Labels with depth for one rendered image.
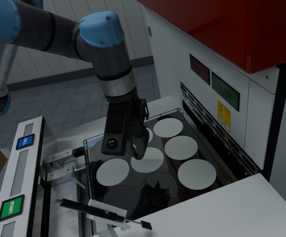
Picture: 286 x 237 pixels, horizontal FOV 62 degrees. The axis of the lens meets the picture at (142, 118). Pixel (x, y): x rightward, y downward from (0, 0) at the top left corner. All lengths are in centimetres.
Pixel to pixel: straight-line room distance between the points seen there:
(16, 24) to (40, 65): 319
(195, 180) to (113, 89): 33
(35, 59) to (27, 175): 296
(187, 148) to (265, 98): 32
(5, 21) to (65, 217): 49
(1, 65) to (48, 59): 262
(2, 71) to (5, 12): 54
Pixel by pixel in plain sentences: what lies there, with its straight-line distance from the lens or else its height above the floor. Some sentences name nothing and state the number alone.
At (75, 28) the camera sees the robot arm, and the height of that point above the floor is 130.
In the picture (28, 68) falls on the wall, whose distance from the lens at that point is 375.
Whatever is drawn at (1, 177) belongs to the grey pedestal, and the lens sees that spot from 106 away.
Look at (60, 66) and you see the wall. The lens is 356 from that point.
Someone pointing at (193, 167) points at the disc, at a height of 90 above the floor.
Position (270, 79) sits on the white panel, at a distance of 44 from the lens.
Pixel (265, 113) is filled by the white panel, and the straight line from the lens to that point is 48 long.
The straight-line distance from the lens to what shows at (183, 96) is 86.
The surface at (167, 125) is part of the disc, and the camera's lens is 81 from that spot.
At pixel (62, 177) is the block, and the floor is 90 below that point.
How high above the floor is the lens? 142
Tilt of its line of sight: 37 degrees down
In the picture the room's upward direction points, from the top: 15 degrees counter-clockwise
